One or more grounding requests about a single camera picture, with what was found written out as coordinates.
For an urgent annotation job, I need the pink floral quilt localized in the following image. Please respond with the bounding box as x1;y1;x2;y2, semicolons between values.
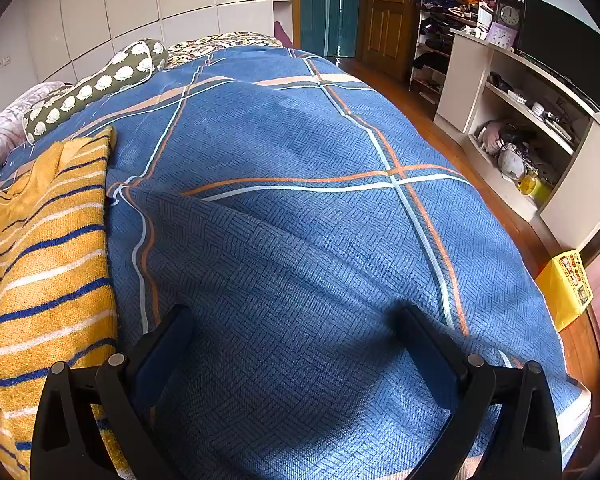
0;81;73;193

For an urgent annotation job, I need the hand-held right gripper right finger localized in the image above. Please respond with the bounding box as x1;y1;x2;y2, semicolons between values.
392;305;563;480

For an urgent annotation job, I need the pink bag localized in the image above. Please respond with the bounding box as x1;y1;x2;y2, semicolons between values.
475;121;507;154

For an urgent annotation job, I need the yellow cardboard box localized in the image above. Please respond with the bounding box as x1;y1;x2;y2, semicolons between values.
535;249;595;333

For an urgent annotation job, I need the shoe rack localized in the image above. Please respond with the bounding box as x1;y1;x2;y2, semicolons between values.
409;0;481;107

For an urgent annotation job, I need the maroon cloth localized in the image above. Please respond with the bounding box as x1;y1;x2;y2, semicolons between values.
273;20;293;49

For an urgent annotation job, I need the black flat television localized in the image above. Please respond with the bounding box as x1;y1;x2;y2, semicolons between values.
516;0;600;128

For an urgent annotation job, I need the yellow black patterned bedding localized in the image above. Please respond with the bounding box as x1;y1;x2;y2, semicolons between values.
166;32;283;68

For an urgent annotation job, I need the brown wooden door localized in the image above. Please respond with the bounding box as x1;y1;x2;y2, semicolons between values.
361;0;422;81

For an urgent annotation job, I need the teal curtain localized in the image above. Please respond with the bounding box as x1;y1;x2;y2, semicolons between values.
299;0;362;59

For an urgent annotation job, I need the white glossy wardrobe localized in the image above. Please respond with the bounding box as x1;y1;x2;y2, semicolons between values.
0;0;276;92

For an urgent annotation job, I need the green pillow with white dots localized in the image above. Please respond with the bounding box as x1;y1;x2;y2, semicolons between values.
22;38;169;144

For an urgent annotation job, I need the white television cabinet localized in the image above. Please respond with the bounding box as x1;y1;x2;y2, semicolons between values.
434;28;600;253

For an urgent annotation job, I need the dark ornate mantel clock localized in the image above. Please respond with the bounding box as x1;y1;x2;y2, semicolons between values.
494;0;525;32

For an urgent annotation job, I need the yellow striped knit sweater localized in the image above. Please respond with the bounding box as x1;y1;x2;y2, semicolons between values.
0;126;136;480

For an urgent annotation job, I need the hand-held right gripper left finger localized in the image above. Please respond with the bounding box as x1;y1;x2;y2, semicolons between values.
30;304;196;480

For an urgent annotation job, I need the purple square clock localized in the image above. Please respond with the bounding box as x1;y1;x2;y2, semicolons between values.
486;22;519;51

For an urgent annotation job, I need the blue plaid bed sheet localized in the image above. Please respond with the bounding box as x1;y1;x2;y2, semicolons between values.
0;46;593;480

